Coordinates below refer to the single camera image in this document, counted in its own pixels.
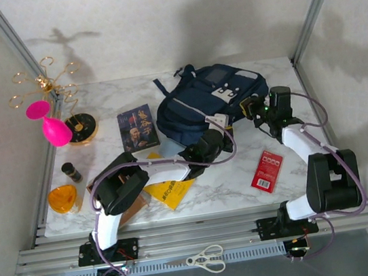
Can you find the gold wire glass rack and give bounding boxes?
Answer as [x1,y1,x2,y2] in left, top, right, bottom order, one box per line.
[2,50,102,155]

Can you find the dark blue book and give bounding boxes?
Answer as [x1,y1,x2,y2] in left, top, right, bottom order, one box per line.
[115,103,162,156]

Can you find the orange plastic bowl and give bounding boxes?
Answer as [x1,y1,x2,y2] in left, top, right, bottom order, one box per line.
[45,182,85,219]

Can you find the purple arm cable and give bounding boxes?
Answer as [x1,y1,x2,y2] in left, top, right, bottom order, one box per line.
[268,83,368,263]
[79,117,255,276]

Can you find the pink plastic goblet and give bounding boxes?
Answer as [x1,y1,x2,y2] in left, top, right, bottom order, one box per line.
[24,96,75,152]

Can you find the grey slotted cable duct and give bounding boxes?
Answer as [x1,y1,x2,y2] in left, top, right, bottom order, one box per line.
[57,242,287,276]

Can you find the white handled scissors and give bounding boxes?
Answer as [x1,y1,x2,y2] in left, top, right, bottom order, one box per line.
[164,243,227,276]

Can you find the brown hardcover book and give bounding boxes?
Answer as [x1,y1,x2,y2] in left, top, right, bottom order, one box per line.
[85,171,152,232]

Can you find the navy blue student backpack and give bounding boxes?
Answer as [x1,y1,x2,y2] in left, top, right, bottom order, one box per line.
[148,53,277,158]

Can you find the aluminium side rail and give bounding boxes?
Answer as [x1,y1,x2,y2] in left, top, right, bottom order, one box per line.
[291,50,364,210]
[10,92,85,249]

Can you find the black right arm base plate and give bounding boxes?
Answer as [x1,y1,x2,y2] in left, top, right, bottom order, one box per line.
[255,210,320,241]

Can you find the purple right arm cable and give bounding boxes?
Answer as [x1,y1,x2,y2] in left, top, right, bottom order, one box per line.
[268,83,368,263]

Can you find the aluminium cross rail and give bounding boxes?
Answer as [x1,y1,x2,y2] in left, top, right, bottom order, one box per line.
[13,199,368,276]

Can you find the small circuit board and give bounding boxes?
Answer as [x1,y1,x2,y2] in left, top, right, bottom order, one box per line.
[285,236,312,256]
[118,261,138,275]

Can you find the yellow paperback book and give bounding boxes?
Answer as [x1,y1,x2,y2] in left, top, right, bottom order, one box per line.
[137,146,201,215]

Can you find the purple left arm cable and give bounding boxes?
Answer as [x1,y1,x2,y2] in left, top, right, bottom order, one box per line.
[79,117,255,276]

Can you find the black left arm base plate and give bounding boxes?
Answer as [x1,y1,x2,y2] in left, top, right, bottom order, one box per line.
[75,236,142,268]

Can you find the red card package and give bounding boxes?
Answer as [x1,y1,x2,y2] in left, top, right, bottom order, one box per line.
[246,147,289,197]

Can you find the small dark bottle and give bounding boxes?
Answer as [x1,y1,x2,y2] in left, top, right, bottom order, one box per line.
[59,160,84,186]

